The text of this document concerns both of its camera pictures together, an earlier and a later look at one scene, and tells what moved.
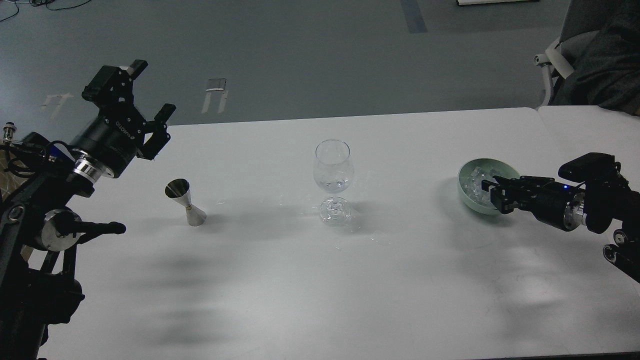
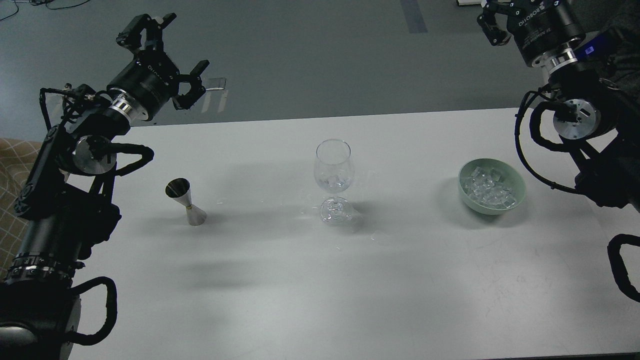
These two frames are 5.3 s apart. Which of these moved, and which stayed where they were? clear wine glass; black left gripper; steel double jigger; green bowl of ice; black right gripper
Moved: black left gripper; black right gripper
Stayed: steel double jigger; clear wine glass; green bowl of ice
